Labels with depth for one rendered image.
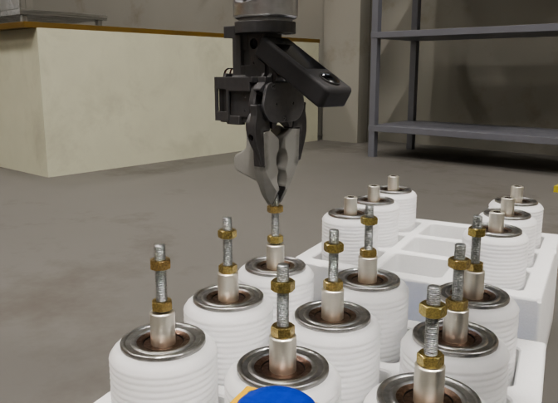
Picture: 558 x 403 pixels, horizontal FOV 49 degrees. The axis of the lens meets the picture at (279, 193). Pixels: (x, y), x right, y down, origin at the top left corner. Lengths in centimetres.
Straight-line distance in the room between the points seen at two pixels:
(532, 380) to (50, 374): 75
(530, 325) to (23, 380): 78
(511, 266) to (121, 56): 257
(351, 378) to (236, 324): 12
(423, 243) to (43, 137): 218
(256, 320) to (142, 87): 274
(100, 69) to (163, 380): 271
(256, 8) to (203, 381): 40
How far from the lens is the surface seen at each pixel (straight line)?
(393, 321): 70
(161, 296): 55
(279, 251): 75
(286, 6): 71
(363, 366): 60
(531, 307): 93
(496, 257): 95
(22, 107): 318
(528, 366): 73
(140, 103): 330
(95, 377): 108
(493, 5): 407
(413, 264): 108
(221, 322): 62
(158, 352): 55
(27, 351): 121
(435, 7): 423
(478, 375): 56
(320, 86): 65
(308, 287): 75
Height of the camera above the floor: 49
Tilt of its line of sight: 11 degrees down
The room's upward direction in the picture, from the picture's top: straight up
